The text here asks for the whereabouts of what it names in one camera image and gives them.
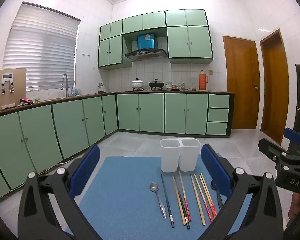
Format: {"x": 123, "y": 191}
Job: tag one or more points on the silver spoon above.
{"x": 154, "y": 187}

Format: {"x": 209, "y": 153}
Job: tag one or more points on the range hood with blue chimney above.
{"x": 145, "y": 53}

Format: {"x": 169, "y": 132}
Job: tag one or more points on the white double utensil holder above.
{"x": 170, "y": 157}

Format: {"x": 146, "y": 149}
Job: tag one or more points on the plain wooden chopstick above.
{"x": 197, "y": 200}
{"x": 174, "y": 183}

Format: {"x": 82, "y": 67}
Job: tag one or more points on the metal kitchen faucet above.
{"x": 65, "y": 80}

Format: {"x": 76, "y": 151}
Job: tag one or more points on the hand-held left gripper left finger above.
{"x": 86, "y": 170}

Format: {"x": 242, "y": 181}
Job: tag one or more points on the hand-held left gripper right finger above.
{"x": 215, "y": 170}

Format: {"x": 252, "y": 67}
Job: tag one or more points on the patterned ceramic jar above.
{"x": 181, "y": 85}

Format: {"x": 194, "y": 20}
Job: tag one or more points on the black wok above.
{"x": 155, "y": 83}

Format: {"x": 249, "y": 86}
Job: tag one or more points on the white cooking pot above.
{"x": 137, "y": 83}

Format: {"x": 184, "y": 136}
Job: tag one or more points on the small glass jar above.
{"x": 193, "y": 86}

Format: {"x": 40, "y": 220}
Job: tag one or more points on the dark metal spoon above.
{"x": 213, "y": 185}

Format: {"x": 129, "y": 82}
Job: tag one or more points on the white canister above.
{"x": 168, "y": 85}

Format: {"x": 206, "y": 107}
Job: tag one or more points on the small silver countertop object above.
{"x": 100, "y": 87}

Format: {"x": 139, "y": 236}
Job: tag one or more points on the black chopstick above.
{"x": 166, "y": 200}
{"x": 187, "y": 223}

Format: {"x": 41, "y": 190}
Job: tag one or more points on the white window blind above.
{"x": 40, "y": 55}

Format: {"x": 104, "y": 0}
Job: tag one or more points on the orange thermos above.
{"x": 202, "y": 81}

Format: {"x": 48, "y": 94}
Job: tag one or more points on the beige water purifier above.
{"x": 7, "y": 90}

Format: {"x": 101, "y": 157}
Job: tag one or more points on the pink cloth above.
{"x": 26, "y": 101}

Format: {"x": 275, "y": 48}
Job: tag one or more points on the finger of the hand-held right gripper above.
{"x": 267, "y": 146}
{"x": 293, "y": 135}

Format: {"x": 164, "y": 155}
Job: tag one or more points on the blue mat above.
{"x": 120, "y": 192}

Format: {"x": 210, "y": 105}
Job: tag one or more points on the wooden door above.
{"x": 241, "y": 85}
{"x": 275, "y": 87}

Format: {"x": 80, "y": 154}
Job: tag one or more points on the person's right hand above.
{"x": 296, "y": 205}

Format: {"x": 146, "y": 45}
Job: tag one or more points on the green lower cabinet unit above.
{"x": 65, "y": 125}

